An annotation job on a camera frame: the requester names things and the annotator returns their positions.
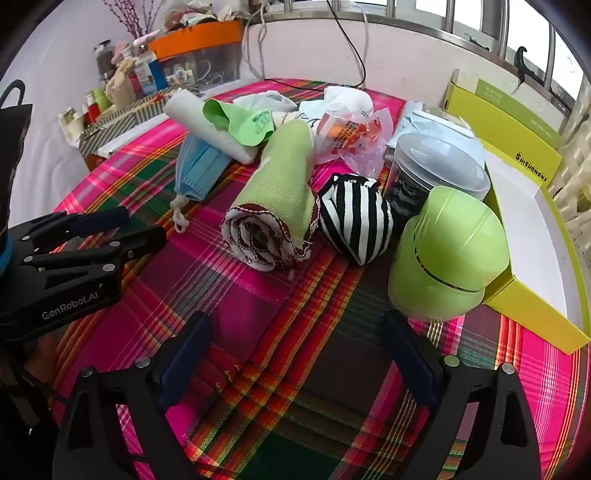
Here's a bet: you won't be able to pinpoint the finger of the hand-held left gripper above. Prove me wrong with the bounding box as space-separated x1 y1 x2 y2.
7 206 131 253
18 225 168 277

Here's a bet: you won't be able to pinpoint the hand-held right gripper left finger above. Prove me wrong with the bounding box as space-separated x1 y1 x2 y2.
53 311 213 480

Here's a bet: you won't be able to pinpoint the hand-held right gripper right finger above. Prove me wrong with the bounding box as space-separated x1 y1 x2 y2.
381 309 543 480

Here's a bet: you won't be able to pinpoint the blue face mask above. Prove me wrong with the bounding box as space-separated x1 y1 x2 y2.
170 134 232 232

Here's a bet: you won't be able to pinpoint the white paper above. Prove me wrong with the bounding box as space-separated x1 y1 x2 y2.
164 89 257 166

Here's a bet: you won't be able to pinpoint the black white striped sock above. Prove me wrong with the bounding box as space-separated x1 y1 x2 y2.
318 173 394 266

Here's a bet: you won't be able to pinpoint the green towel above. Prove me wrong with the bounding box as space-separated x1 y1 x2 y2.
221 121 320 271

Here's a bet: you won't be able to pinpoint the green nonwoven bag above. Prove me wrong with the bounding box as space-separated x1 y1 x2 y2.
202 98 275 147

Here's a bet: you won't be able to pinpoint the yellow-green box tray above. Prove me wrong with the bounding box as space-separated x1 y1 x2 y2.
480 148 591 355

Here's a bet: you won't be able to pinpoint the orange printed plastic wrapper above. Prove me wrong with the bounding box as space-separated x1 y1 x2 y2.
314 107 395 178

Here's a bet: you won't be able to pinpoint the white soft cloth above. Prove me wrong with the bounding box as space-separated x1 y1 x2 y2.
299 86 376 121

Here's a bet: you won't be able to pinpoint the pink green plaid blanket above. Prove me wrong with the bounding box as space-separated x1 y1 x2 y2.
48 78 591 480

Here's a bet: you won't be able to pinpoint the small white bottle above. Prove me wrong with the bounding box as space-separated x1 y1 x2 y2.
59 107 86 139

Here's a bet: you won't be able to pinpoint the striped storage box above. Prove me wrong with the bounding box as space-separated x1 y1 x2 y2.
78 90 185 160

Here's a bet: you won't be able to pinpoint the green plastic jar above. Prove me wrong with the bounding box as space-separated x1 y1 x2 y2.
388 185 511 322

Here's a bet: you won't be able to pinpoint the beige plush toy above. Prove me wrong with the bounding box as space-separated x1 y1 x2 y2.
105 59 140 110

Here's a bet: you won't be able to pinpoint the pump bottle with blue label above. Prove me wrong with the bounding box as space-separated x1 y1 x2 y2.
133 39 168 93

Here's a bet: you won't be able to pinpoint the dark glass jar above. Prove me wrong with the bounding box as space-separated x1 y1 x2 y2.
93 41 117 81

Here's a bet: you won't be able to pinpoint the dried flower branches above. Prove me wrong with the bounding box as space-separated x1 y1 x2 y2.
102 0 163 40

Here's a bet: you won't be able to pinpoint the orange lidded clear box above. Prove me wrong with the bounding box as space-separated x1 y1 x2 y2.
148 21 245 93

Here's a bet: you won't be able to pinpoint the light blue wet wipes pack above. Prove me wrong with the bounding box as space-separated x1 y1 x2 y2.
387 99 485 162

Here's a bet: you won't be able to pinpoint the pile of clutter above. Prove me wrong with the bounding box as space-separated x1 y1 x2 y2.
164 0 243 33

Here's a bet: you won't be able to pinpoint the black hook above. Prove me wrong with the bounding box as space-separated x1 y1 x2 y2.
514 46 536 86

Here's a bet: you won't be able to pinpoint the metal window railing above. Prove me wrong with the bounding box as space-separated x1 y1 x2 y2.
245 0 583 108

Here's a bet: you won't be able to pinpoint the white cable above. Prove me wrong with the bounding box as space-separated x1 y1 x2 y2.
242 0 287 81
360 0 371 63

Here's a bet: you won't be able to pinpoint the black cable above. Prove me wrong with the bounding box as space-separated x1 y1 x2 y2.
265 0 368 89

